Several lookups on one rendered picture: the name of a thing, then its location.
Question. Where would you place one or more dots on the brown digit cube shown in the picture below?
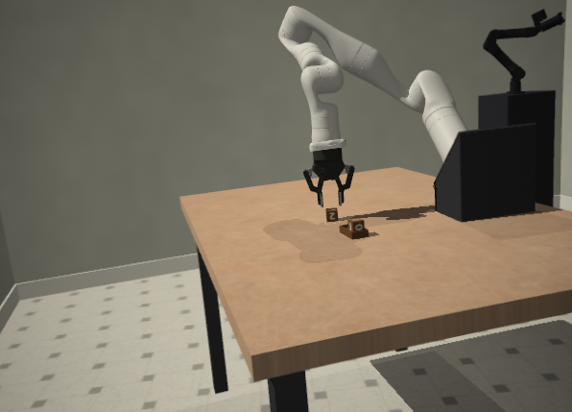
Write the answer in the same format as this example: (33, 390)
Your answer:
(356, 224)
(331, 214)

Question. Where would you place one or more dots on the brown wooden tray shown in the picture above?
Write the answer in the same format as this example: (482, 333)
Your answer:
(353, 235)

